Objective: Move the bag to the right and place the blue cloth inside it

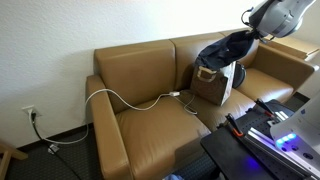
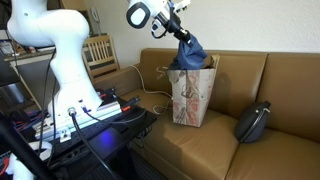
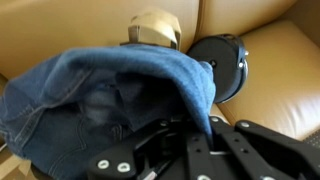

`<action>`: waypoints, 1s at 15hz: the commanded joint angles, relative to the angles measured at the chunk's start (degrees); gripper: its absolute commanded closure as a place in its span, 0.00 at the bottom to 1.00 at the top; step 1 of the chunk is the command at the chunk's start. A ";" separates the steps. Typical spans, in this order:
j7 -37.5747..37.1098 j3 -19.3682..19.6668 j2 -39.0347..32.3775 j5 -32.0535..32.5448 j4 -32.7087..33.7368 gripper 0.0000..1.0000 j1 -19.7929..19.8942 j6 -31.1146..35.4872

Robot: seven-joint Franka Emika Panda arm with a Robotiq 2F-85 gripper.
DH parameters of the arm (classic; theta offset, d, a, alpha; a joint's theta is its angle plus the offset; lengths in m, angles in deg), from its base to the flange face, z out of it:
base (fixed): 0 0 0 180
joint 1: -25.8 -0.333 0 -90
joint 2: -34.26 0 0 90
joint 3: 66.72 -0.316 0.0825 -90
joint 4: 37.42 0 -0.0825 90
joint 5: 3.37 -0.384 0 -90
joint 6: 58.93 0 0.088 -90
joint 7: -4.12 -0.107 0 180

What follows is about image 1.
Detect silver robot base rail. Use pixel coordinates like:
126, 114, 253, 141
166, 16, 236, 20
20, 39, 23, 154
245, 109, 320, 176

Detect tan leather sofa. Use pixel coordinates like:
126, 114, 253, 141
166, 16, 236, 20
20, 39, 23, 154
85, 26, 316, 180

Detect tan wooden side table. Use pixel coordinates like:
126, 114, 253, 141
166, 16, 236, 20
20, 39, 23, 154
259, 33, 320, 63

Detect blue denim jeans cloth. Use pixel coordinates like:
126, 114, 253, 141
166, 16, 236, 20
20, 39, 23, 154
194, 29, 260, 71

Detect black robot table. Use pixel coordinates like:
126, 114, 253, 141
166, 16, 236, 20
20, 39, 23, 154
199, 98, 320, 180

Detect orange handled black clamp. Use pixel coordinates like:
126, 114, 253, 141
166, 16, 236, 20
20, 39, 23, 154
224, 112, 247, 139
254, 97, 278, 118

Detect grey dotted floor mat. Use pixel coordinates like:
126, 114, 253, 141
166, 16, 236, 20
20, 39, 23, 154
173, 151, 220, 180

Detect white floor power adapter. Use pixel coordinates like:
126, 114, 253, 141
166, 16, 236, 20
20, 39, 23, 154
47, 142, 61, 155

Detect black power cord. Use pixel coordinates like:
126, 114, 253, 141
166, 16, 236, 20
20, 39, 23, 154
30, 112, 83, 180

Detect white wall outlet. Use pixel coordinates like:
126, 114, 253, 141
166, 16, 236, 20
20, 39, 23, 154
21, 104, 43, 118

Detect wooden furniture leg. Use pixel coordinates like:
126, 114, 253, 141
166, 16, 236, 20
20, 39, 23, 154
0, 142, 30, 180

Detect brown printed paper bag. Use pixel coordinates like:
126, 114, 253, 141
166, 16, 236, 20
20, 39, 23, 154
190, 60, 237, 107

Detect blue fabric scrap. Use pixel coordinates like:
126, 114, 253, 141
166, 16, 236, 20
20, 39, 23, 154
162, 173, 185, 180

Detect white charger cable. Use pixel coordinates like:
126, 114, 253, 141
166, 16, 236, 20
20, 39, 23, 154
31, 87, 199, 145

